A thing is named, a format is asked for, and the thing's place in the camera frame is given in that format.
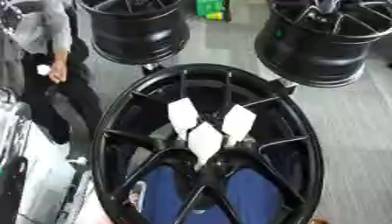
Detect person's hand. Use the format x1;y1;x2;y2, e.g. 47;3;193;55
45;59;69;85

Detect black spoked wheel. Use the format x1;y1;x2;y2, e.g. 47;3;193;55
87;62;326;224

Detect blue cloth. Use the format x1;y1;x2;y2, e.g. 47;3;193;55
136;164;285;224

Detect small white object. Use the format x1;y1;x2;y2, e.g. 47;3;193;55
35;64;54;76

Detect black wheel rim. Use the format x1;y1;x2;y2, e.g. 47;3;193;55
252;0;392;89
73;0;192;66

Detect green box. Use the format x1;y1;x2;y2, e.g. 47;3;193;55
194;0;230;21

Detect person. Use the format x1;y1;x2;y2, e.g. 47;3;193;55
0;0;104;145

